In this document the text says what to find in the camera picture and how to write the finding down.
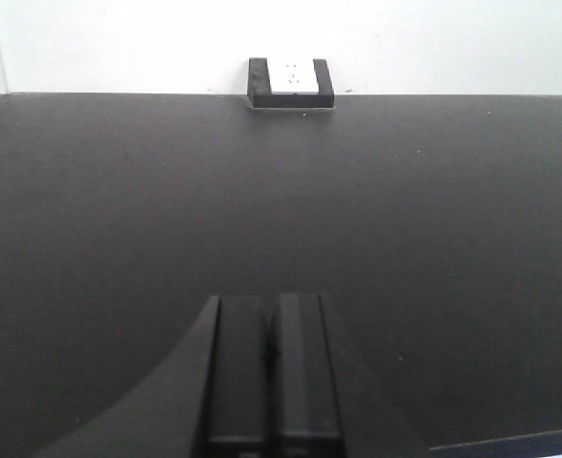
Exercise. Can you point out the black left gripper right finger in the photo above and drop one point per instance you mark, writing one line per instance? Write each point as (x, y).
(306, 404)

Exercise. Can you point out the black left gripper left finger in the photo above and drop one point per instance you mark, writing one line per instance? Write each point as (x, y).
(238, 409)

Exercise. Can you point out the black framed white socket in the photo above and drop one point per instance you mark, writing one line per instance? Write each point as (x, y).
(298, 83)

